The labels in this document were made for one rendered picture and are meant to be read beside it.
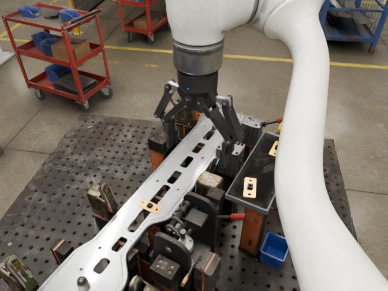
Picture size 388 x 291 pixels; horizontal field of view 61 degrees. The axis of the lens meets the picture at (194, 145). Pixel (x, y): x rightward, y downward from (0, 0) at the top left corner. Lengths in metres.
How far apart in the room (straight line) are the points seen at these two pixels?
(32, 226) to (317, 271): 1.45
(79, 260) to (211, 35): 0.84
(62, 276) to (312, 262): 0.86
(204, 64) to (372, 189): 2.52
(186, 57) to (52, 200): 1.32
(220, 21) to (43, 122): 3.16
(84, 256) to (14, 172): 2.05
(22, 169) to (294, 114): 2.81
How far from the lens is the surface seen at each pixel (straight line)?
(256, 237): 1.37
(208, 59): 0.56
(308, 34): 0.56
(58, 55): 3.41
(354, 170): 3.07
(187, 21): 0.53
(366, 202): 2.84
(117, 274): 1.10
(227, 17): 0.54
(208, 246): 1.16
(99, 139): 2.04
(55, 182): 1.85
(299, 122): 0.46
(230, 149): 0.68
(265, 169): 1.14
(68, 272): 1.14
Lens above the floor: 1.94
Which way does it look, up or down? 40 degrees down
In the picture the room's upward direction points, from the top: straight up
